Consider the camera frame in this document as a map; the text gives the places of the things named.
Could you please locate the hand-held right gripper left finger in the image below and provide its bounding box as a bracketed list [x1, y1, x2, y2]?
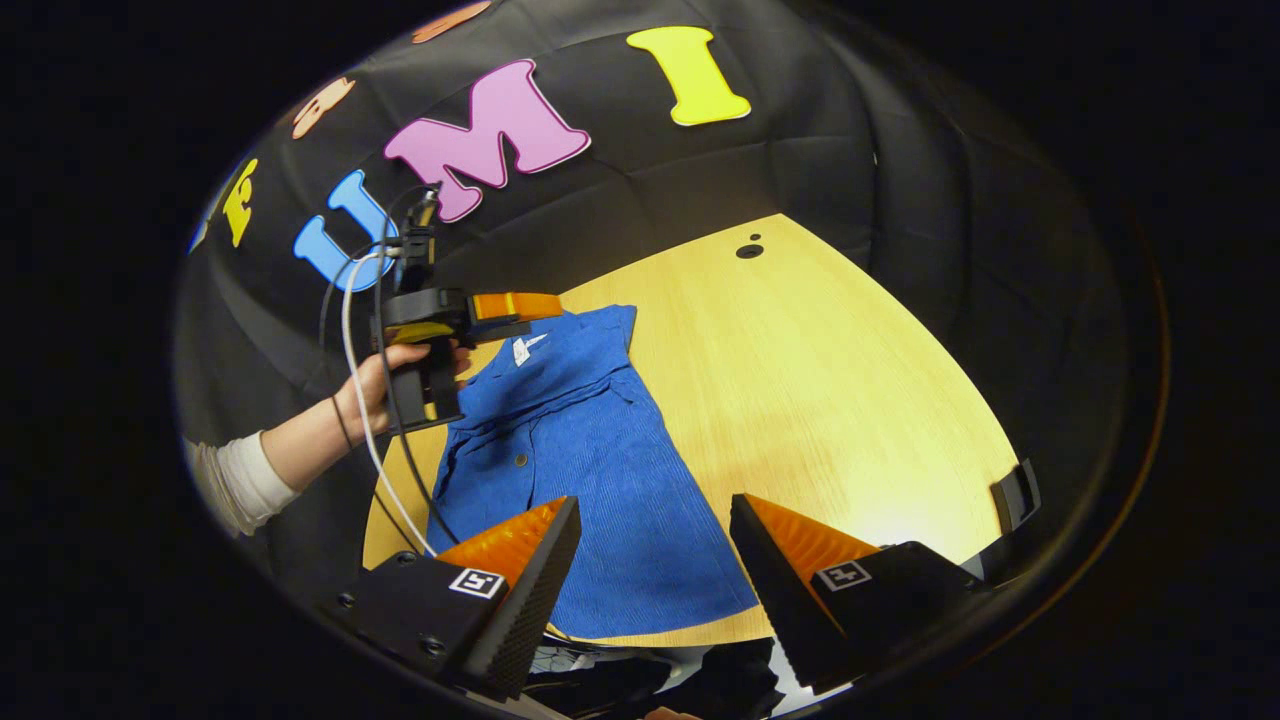
[320, 495, 583, 701]

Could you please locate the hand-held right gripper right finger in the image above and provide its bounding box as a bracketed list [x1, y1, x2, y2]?
[728, 492, 986, 696]

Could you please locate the blue button shirt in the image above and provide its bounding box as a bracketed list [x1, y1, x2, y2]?
[425, 303, 761, 641]

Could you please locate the black table edge clamp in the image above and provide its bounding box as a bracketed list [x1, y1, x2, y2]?
[988, 458, 1043, 533]

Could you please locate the black backdrop cloth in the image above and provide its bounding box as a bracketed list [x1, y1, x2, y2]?
[175, 0, 1131, 601]

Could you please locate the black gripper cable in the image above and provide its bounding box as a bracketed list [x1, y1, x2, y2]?
[318, 190, 433, 549]

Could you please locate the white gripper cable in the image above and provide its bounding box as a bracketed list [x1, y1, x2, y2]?
[340, 248, 441, 559]

